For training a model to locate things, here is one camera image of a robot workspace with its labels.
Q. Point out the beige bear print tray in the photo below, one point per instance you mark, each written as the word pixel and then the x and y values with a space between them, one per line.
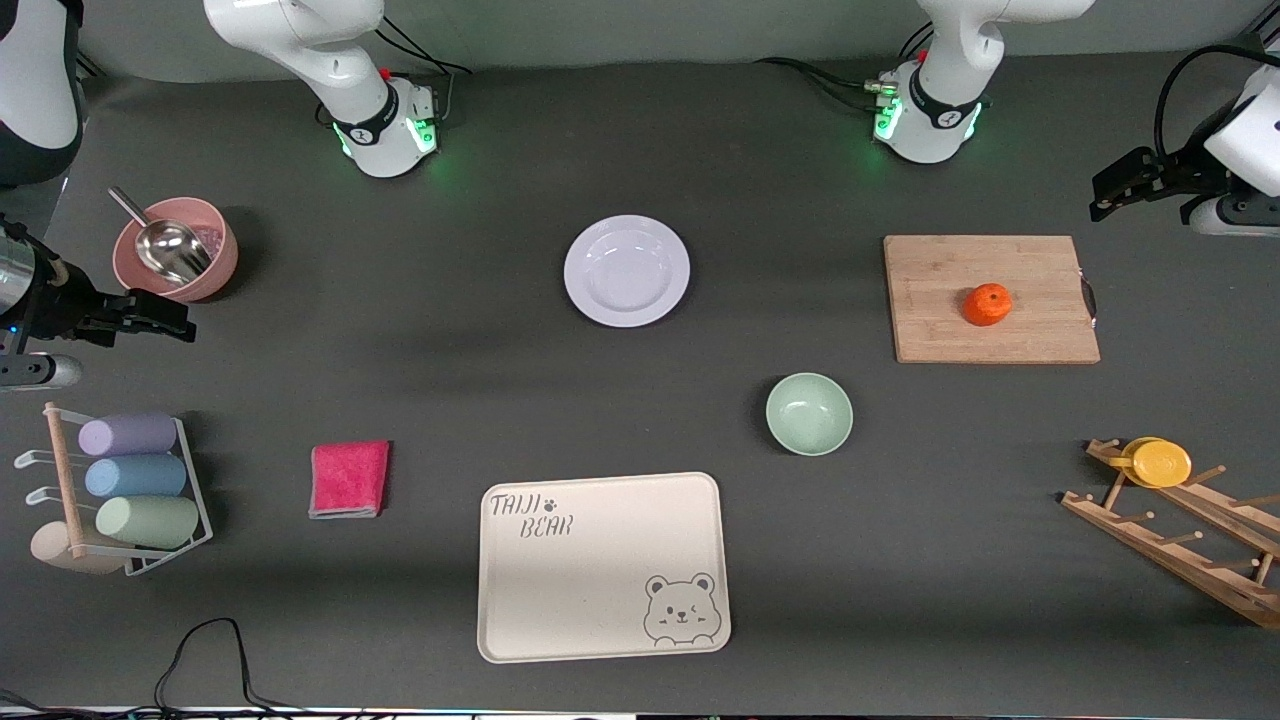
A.
pixel 590 580

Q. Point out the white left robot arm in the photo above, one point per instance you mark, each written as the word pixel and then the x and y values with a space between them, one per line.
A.
pixel 950 110

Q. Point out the wooden peg mug rack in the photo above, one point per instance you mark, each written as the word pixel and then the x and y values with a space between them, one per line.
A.
pixel 1180 555

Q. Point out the yellow cup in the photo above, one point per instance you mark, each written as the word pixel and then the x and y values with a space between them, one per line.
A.
pixel 1160 464

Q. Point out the metal scoop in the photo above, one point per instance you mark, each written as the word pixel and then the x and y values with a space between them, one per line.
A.
pixel 170 250

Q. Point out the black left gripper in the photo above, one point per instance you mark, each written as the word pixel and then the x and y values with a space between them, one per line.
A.
pixel 1184 172

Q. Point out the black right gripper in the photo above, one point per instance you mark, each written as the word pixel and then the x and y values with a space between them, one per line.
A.
pixel 57 303

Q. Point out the blue cup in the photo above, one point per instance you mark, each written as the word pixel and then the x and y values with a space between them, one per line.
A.
pixel 138 476

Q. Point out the white round plate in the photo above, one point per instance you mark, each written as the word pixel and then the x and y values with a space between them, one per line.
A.
pixel 627 271

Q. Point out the pink bowl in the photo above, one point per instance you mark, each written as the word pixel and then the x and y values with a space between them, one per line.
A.
pixel 215 270

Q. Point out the green cup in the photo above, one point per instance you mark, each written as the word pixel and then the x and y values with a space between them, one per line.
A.
pixel 150 521

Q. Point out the purple cup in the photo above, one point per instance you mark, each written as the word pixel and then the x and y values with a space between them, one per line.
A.
pixel 130 435

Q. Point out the wooden cutting board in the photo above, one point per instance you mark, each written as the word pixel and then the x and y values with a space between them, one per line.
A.
pixel 940 300

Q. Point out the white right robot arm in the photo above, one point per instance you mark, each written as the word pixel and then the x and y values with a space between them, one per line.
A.
pixel 300 40

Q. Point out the pink folded cloth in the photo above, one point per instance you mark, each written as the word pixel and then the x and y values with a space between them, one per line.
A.
pixel 349 480

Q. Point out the light green bowl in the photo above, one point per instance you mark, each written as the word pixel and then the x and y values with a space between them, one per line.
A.
pixel 809 414

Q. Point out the orange fruit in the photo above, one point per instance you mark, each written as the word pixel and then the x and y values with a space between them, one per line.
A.
pixel 987 305

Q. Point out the beige cup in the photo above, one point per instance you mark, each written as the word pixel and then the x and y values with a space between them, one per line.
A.
pixel 50 548

